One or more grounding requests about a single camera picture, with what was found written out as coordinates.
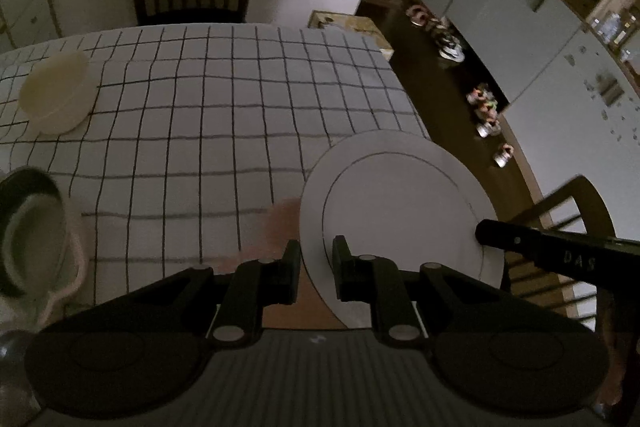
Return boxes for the large stainless steel bowl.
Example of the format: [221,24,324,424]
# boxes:
[1,327,40,426]

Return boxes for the small steel bowl pink rim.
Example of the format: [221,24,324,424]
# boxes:
[1,167,88,331]

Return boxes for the large white plate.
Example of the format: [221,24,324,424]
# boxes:
[299,130,504,329]

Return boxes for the person right hand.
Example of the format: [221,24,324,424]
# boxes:
[596,295,639,426]

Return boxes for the dark wooden chair right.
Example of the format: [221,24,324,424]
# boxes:
[502,174,615,329]

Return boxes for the small colourful shoes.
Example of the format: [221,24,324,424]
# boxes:
[466,83,514,168]

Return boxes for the checkered white tablecloth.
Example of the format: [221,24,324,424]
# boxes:
[1,24,426,310]

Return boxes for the black white sneaker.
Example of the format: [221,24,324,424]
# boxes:
[436,34,465,64]

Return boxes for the pink shoes pair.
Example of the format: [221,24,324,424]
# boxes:
[406,4,448,30]

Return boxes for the white drawer side cabinet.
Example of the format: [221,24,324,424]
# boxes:
[0,0,61,53]

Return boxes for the white wall cabinet unit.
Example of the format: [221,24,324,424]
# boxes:
[421,0,639,239]

